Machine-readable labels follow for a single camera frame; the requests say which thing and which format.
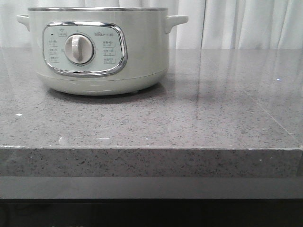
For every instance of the pale green electric cooking pot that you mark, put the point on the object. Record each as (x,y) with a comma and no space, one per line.
(98,51)

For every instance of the white curtain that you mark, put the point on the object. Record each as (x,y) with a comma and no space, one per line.
(213,24)

